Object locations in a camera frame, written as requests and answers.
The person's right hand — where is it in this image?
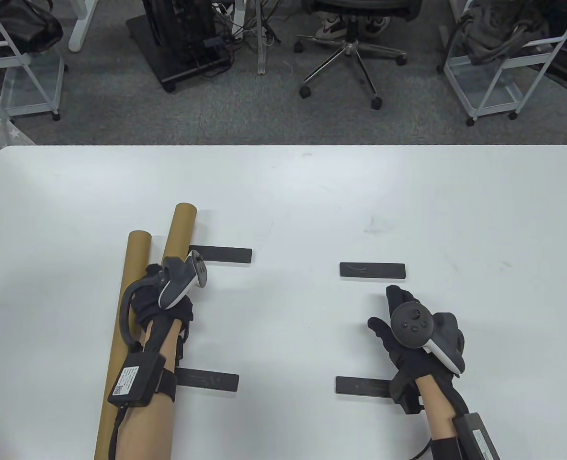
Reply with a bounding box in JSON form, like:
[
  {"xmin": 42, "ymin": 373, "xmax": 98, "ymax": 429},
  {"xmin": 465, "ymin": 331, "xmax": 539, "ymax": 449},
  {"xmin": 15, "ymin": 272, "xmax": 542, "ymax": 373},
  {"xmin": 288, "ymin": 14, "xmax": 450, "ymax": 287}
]
[{"xmin": 367, "ymin": 285, "xmax": 466, "ymax": 415}]

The person's left hand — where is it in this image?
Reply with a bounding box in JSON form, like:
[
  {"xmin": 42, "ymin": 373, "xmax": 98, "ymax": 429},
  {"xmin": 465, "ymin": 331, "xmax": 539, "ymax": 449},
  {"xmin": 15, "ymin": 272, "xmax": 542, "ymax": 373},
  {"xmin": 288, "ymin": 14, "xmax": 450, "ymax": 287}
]
[{"xmin": 131, "ymin": 264, "xmax": 194, "ymax": 336}]

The grey hand controller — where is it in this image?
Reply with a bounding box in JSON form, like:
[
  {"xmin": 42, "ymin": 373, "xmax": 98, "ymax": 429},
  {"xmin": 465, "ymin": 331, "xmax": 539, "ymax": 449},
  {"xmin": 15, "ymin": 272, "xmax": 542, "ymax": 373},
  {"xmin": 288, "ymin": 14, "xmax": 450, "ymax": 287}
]
[
  {"xmin": 391, "ymin": 303, "xmax": 466, "ymax": 374},
  {"xmin": 121, "ymin": 251, "xmax": 206, "ymax": 346}
]

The brown cardboard mailing tube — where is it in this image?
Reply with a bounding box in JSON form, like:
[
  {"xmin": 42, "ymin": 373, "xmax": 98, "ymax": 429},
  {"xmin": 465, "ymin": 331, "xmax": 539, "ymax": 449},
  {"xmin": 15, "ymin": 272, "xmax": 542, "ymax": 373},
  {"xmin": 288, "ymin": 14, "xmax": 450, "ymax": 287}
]
[
  {"xmin": 161, "ymin": 203, "xmax": 198, "ymax": 264},
  {"xmin": 94, "ymin": 231, "xmax": 152, "ymax": 460}
]

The black rectangular weight bar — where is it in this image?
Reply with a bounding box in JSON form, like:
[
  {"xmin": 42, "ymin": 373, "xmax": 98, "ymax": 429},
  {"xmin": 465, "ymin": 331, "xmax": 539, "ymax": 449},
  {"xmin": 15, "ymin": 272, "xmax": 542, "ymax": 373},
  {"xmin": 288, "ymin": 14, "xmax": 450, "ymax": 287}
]
[
  {"xmin": 190, "ymin": 247, "xmax": 254, "ymax": 264},
  {"xmin": 335, "ymin": 377, "xmax": 395, "ymax": 397},
  {"xmin": 176, "ymin": 369, "xmax": 240, "ymax": 392},
  {"xmin": 340, "ymin": 262, "xmax": 407, "ymax": 280}
]

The person's right forearm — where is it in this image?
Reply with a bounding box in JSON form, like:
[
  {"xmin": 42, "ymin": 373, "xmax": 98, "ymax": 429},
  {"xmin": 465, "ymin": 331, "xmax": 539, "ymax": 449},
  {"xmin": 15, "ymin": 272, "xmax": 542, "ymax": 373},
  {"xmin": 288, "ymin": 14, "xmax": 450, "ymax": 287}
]
[{"xmin": 415, "ymin": 376, "xmax": 456, "ymax": 439}]

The white wheeled cart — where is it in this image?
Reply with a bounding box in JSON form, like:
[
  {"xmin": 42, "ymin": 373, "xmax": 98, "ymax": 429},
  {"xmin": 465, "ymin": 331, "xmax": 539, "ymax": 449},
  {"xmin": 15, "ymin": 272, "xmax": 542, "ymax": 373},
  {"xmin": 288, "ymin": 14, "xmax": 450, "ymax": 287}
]
[
  {"xmin": 439, "ymin": 0, "xmax": 567, "ymax": 126},
  {"xmin": 0, "ymin": 0, "xmax": 68, "ymax": 121}
]

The black wheeled equipment stand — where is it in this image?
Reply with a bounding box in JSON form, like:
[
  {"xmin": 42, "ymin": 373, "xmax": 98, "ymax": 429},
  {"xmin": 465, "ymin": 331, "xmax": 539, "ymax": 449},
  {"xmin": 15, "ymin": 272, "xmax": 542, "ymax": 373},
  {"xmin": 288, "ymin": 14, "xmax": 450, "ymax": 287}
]
[{"xmin": 125, "ymin": 0, "xmax": 234, "ymax": 92}]

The white desk leg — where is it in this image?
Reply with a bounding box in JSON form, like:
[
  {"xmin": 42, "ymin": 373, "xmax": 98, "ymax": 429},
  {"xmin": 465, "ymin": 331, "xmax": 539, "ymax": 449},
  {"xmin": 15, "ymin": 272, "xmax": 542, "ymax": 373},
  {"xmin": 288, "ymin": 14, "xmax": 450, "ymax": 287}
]
[
  {"xmin": 256, "ymin": 0, "xmax": 271, "ymax": 75},
  {"xmin": 68, "ymin": 0, "xmax": 100, "ymax": 52}
]

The black bag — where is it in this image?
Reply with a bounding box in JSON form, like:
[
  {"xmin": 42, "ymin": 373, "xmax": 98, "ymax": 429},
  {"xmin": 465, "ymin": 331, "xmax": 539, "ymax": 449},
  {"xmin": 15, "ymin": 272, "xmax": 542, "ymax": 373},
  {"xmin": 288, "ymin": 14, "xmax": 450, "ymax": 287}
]
[{"xmin": 0, "ymin": 0, "xmax": 64, "ymax": 60}]

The black office chair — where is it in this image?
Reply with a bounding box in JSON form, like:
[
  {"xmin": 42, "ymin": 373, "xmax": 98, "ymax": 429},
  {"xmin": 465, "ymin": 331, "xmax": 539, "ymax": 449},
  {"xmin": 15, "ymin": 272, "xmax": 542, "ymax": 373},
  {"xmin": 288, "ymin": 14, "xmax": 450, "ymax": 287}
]
[{"xmin": 293, "ymin": 0, "xmax": 423, "ymax": 111}]

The grey backpack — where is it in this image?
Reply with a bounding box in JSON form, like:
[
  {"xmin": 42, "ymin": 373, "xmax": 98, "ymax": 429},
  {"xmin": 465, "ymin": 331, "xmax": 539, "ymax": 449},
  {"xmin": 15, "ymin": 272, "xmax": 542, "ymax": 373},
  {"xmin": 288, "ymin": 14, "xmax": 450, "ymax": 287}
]
[{"xmin": 458, "ymin": 0, "xmax": 552, "ymax": 65}]

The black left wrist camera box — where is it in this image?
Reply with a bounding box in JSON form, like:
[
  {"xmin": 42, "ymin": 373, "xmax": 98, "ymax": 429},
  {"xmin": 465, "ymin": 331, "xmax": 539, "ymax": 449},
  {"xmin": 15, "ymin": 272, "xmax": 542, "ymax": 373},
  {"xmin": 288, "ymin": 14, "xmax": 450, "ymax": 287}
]
[{"xmin": 108, "ymin": 353, "xmax": 177, "ymax": 409}]

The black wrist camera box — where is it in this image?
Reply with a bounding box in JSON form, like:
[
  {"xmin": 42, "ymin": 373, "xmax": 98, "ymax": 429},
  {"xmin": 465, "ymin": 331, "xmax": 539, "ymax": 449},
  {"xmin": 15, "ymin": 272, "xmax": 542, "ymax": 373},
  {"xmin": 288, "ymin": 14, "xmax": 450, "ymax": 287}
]
[
  {"xmin": 108, "ymin": 353, "xmax": 177, "ymax": 409},
  {"xmin": 454, "ymin": 412, "xmax": 499, "ymax": 460}
]

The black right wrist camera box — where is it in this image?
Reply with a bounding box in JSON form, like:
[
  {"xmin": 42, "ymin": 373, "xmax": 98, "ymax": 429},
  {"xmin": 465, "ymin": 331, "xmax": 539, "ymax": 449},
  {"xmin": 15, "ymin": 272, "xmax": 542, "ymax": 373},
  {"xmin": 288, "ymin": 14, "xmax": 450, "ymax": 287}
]
[{"xmin": 454, "ymin": 412, "xmax": 499, "ymax": 460}]

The black cable bundle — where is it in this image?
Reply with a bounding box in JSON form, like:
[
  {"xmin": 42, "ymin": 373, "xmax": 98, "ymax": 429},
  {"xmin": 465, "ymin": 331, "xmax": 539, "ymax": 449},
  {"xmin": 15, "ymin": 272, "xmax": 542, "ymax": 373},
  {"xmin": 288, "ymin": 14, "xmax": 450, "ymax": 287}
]
[{"xmin": 212, "ymin": 0, "xmax": 284, "ymax": 48}]

